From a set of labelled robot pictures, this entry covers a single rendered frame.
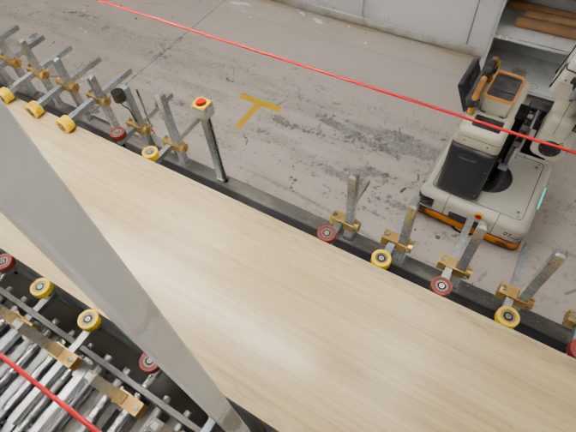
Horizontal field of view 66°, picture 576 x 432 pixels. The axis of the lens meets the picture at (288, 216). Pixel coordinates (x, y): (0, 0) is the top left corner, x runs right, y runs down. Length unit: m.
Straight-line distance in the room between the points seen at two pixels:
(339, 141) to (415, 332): 2.07
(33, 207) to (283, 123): 3.27
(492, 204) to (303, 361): 1.70
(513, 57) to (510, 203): 1.68
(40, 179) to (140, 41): 4.49
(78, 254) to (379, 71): 3.79
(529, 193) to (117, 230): 2.34
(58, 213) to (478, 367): 1.50
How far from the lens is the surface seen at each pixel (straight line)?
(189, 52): 4.57
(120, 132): 2.50
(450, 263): 1.93
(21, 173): 0.42
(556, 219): 3.38
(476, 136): 2.52
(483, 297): 2.08
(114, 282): 0.56
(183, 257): 1.90
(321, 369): 1.64
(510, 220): 2.89
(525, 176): 3.14
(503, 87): 2.66
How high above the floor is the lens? 2.48
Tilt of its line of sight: 55 degrees down
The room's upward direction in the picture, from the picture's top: 6 degrees counter-clockwise
